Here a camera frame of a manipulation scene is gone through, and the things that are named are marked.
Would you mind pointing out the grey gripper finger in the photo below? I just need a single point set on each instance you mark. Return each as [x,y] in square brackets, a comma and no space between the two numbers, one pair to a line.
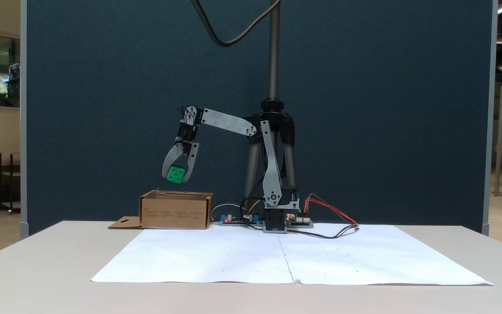
[169,159]
[191,161]

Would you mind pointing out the blue power circuit board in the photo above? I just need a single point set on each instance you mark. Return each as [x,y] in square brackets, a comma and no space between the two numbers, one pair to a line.
[253,217]

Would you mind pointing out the brown cardboard box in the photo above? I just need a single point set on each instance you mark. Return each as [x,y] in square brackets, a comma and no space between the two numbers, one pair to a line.
[174,213]

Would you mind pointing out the motor controller circuit board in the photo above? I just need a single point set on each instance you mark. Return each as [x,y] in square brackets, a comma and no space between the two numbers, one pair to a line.
[303,223]

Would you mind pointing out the black metal rack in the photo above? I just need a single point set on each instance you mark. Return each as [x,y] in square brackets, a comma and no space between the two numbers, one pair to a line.
[10,183]

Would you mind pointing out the white paper sheet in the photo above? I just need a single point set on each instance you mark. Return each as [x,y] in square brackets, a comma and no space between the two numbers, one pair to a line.
[364,257]
[198,257]

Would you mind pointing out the wall window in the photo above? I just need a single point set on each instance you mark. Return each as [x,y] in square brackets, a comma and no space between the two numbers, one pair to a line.
[7,72]

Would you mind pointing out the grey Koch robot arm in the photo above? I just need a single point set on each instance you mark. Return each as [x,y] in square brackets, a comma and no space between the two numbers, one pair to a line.
[229,122]

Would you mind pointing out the green dice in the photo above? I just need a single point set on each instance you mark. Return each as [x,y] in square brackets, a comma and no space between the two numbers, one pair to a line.
[176,175]

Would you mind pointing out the black and silver tripod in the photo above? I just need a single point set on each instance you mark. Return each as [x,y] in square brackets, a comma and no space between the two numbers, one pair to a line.
[274,52]

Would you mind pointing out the dark blue partition panel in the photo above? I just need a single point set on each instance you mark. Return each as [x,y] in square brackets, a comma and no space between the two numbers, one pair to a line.
[103,109]

